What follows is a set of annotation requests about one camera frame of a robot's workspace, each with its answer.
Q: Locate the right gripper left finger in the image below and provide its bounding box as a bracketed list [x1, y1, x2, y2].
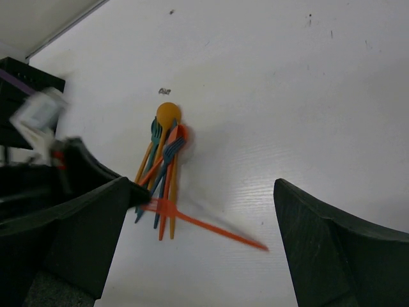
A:
[1, 178, 130, 306]

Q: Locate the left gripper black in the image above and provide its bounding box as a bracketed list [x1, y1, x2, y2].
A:
[1, 138, 150, 227]

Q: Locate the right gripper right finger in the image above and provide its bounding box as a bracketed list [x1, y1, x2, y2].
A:
[274, 178, 408, 306]

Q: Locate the orange fork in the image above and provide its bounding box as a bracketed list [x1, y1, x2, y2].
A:
[142, 198, 269, 252]

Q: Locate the orange spoon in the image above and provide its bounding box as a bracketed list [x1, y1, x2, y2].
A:
[158, 124, 187, 240]

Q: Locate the teal fork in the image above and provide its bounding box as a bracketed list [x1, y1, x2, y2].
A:
[134, 120, 164, 214]

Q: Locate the black utensil caddy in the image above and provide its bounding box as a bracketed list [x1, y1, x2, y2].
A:
[1, 57, 66, 150]

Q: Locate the dark blue fork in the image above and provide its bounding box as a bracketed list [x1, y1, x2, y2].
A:
[139, 137, 186, 210]

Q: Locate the yellow knife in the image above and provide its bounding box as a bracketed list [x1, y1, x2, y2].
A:
[169, 153, 178, 240]

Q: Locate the orange knife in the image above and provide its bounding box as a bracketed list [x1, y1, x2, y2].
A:
[145, 124, 183, 189]

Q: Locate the yellow spoon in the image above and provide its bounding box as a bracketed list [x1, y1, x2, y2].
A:
[140, 102, 181, 180]

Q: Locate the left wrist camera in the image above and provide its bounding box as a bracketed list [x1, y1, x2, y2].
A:
[10, 88, 68, 164]

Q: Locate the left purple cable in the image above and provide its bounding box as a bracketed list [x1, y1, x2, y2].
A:
[0, 68, 36, 97]

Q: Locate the aluminium frame rail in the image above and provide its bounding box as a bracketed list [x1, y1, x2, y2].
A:
[25, 0, 108, 60]

